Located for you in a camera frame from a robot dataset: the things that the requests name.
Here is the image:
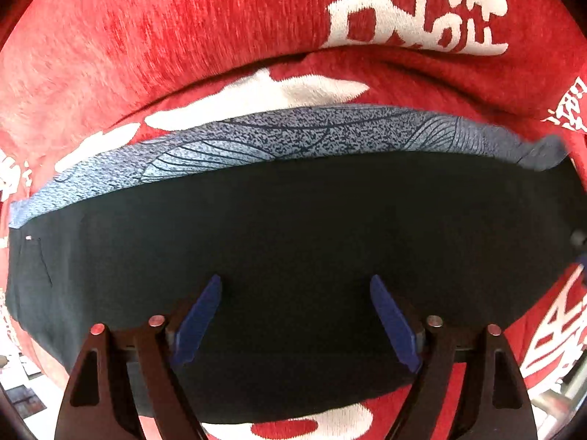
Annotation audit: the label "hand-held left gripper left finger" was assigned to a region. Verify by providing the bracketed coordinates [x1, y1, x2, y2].
[54, 274, 224, 440]

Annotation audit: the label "red printed blanket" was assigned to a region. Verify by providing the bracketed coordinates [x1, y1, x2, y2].
[0, 0, 587, 440]

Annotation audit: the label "black pants with blue waistband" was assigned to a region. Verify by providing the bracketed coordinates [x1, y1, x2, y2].
[6, 104, 587, 425]

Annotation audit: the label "grey metal bar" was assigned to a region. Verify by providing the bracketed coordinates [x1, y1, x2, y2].
[527, 378, 581, 422]

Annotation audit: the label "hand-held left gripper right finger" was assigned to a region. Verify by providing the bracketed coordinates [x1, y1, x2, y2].
[369, 274, 538, 440]

